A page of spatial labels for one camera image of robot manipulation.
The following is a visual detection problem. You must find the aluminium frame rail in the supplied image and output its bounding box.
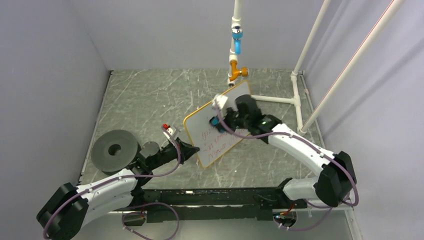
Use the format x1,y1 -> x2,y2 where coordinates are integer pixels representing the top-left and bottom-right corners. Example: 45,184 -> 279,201
122,187 -> 308,212

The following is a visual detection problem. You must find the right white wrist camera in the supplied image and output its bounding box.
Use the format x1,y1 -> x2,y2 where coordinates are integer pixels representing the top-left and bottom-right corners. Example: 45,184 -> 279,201
212,94 -> 238,117

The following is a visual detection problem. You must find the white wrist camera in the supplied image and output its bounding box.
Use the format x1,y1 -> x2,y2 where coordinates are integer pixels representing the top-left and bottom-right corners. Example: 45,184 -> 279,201
212,94 -> 238,117
161,123 -> 181,140

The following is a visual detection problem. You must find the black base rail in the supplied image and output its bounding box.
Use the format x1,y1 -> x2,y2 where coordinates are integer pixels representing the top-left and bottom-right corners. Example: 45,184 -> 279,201
121,186 -> 307,223

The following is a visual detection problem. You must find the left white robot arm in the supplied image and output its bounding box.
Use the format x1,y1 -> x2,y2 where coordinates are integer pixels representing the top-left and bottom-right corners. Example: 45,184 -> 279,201
36,138 -> 200,240

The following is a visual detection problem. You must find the orange faucet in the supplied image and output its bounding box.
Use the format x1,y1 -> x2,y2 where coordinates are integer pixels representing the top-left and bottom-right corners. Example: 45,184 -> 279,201
228,60 -> 249,82

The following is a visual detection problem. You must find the blue pipe valve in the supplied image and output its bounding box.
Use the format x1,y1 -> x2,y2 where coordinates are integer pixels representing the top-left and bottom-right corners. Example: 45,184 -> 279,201
231,23 -> 244,55

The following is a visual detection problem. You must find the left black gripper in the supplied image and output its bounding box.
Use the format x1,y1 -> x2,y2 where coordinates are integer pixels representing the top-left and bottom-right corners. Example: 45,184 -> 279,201
149,136 -> 199,171

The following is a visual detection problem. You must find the white pvc pipe frame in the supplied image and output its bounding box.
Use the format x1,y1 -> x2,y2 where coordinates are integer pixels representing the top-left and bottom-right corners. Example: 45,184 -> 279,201
226,0 -> 407,136

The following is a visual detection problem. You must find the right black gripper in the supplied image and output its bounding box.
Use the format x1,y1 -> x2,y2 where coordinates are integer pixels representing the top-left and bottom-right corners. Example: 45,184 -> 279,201
216,105 -> 251,135

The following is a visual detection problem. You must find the yellow framed whiteboard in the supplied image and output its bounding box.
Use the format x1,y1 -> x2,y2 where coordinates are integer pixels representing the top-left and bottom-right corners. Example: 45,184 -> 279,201
183,100 -> 242,168

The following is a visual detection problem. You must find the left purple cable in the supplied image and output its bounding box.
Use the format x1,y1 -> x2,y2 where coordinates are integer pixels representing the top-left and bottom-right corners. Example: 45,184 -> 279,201
42,127 -> 182,240

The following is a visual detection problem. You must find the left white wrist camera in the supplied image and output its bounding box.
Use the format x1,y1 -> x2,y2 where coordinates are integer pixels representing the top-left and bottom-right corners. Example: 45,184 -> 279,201
161,123 -> 181,140

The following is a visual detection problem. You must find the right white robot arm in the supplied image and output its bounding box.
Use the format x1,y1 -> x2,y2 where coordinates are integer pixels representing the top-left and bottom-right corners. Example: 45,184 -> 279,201
209,94 -> 359,208

